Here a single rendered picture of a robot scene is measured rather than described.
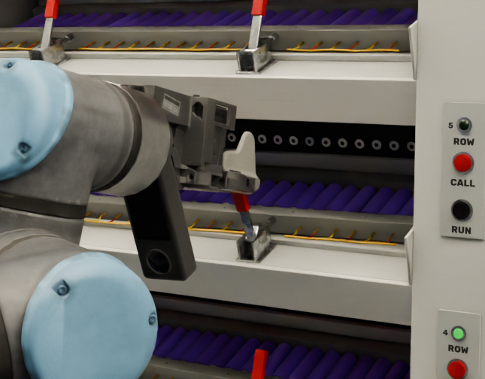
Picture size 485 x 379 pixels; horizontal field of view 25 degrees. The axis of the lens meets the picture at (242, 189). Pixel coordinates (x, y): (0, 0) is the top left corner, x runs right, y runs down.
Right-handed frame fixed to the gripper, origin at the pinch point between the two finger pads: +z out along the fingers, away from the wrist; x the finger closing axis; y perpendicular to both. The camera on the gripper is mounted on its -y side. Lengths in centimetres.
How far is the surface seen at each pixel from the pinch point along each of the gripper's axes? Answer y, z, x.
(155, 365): -20.4, 11.5, 15.5
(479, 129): 6.8, -1.2, -24.1
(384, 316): -10.9, 3.9, -14.9
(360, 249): -4.8, 6.2, -10.8
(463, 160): 4.0, -1.0, -22.9
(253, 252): -6.2, 2.1, -0.8
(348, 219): -1.9, 7.4, -8.6
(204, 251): -6.6, 3.8, 5.8
